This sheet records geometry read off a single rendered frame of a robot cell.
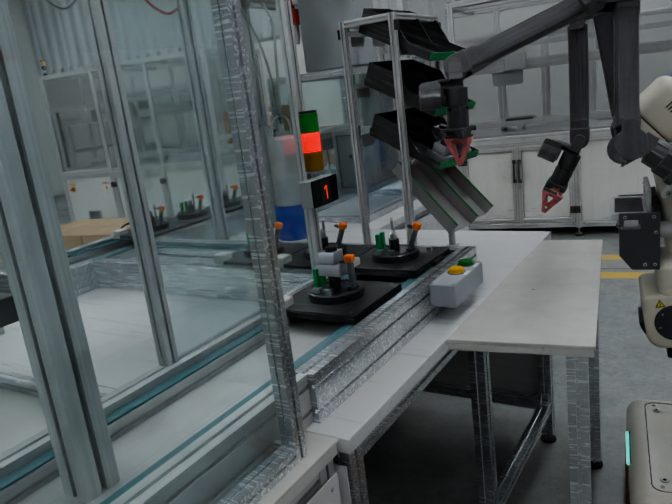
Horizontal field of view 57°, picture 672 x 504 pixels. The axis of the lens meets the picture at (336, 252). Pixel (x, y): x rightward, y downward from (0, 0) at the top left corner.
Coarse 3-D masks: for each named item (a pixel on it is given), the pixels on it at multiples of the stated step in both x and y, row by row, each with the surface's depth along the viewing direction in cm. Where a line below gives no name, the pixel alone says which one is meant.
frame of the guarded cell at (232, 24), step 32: (224, 0) 87; (224, 32) 89; (256, 128) 93; (256, 160) 94; (256, 192) 94; (256, 224) 95; (288, 352) 102; (288, 384) 102; (288, 416) 103; (288, 448) 105; (256, 480) 97
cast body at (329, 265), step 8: (328, 248) 150; (336, 248) 151; (320, 256) 151; (328, 256) 150; (336, 256) 150; (320, 264) 152; (328, 264) 151; (336, 264) 150; (344, 264) 151; (320, 272) 153; (328, 272) 151; (336, 272) 150; (344, 272) 151
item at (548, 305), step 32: (544, 256) 203; (576, 256) 199; (512, 288) 177; (544, 288) 174; (576, 288) 171; (480, 320) 157; (512, 320) 154; (544, 320) 152; (576, 320) 149; (512, 352) 143; (544, 352) 140; (576, 352) 137
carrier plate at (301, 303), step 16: (304, 288) 163; (368, 288) 157; (384, 288) 155; (400, 288) 158; (304, 304) 151; (336, 304) 148; (352, 304) 147; (368, 304) 145; (320, 320) 144; (336, 320) 142; (352, 320) 139
